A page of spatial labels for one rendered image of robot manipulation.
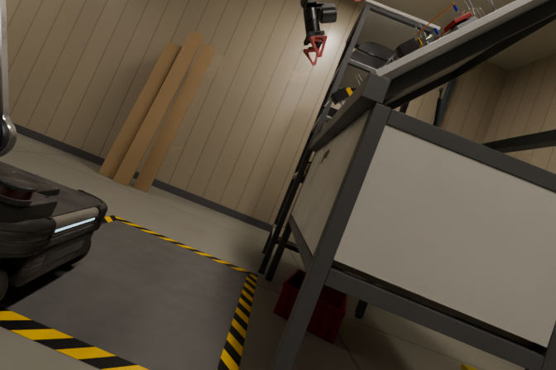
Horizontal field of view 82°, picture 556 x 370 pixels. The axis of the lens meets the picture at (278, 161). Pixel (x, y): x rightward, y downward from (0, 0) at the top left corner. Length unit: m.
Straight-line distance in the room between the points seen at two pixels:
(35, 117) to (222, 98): 1.99
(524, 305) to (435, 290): 0.20
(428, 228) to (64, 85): 3.94
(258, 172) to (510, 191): 3.02
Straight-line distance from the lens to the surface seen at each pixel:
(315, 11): 1.38
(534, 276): 0.98
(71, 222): 1.06
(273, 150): 3.70
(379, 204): 0.79
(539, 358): 1.03
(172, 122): 3.35
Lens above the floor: 0.53
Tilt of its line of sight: 4 degrees up
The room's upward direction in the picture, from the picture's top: 22 degrees clockwise
